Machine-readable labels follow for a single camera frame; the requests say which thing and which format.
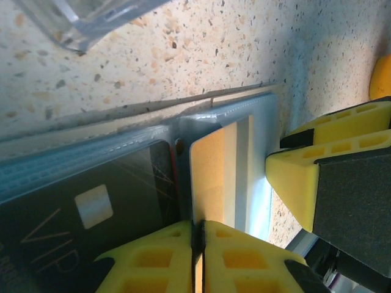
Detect black credit card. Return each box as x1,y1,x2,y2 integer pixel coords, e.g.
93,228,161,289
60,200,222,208
0,139,181,293

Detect clear acrylic card box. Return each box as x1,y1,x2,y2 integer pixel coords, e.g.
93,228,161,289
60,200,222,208
12,0,172,57

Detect gold credit card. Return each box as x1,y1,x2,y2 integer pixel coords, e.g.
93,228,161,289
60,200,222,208
188,114,256,293

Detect yellow round dish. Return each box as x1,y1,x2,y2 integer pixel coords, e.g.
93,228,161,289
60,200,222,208
368,54,391,101

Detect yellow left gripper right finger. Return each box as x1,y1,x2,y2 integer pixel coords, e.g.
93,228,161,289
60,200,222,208
201,220,332,293

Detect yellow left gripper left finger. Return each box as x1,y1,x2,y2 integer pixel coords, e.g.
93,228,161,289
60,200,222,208
94,220,195,293

